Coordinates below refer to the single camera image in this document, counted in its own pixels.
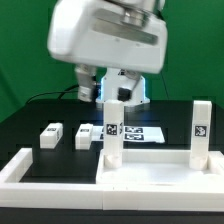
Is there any black cable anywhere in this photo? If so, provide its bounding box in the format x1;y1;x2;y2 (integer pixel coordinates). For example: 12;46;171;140
25;83;81;106

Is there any white desk top tray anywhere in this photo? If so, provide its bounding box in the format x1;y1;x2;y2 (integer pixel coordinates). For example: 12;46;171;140
96;149;224;186

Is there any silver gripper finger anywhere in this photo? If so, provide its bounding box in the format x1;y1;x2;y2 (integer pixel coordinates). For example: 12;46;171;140
75;64;96;102
118;69;140;101

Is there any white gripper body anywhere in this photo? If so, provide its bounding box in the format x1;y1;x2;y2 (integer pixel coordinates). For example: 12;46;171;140
47;0;168;74

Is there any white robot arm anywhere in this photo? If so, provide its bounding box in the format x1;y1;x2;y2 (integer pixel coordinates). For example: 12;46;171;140
48;0;168;108

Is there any white U-shaped fence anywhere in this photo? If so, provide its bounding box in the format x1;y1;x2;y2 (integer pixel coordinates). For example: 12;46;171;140
0;148;224;212

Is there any fiducial marker sheet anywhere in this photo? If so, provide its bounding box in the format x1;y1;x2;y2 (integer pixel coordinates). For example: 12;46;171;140
92;126;165;143

